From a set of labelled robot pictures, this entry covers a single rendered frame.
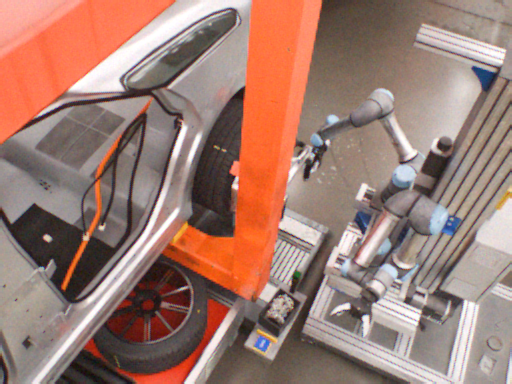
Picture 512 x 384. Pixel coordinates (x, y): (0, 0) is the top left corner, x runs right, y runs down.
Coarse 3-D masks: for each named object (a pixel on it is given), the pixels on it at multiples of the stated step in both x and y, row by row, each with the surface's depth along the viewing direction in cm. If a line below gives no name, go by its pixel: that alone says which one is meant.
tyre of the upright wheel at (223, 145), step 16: (224, 112) 281; (240, 112) 282; (224, 128) 275; (240, 128) 275; (208, 144) 274; (224, 144) 272; (240, 144) 271; (208, 160) 275; (224, 160) 272; (208, 176) 276; (224, 176) 273; (192, 192) 289; (208, 192) 281; (224, 192) 278; (208, 208) 298; (224, 208) 291
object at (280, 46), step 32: (256, 0) 149; (288, 0) 144; (320, 0) 155; (256, 32) 157; (288, 32) 151; (256, 64) 165; (288, 64) 159; (256, 96) 175; (288, 96) 169; (256, 128) 186; (288, 128) 186; (256, 160) 199; (288, 160) 208; (256, 192) 213; (256, 224) 230; (256, 256) 249; (256, 288) 272
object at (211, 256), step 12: (192, 228) 293; (180, 240) 288; (192, 240) 288; (204, 240) 288; (216, 240) 282; (228, 240) 276; (168, 252) 294; (180, 252) 287; (192, 252) 284; (204, 252) 278; (216, 252) 272; (228, 252) 267; (192, 264) 290; (204, 264) 282; (216, 264) 280; (228, 264) 273; (216, 276) 285; (228, 276) 278; (228, 288) 288
